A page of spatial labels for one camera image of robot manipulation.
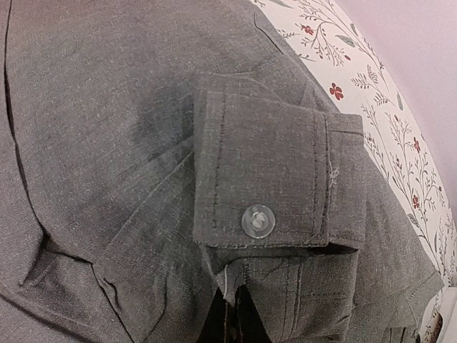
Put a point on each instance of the floral tablecloth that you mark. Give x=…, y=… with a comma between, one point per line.
x=346, y=65

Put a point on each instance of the grey button shirt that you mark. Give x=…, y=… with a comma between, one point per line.
x=153, y=152

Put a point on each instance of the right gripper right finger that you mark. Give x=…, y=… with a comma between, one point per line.
x=247, y=323

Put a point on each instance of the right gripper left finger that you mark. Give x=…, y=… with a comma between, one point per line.
x=216, y=320

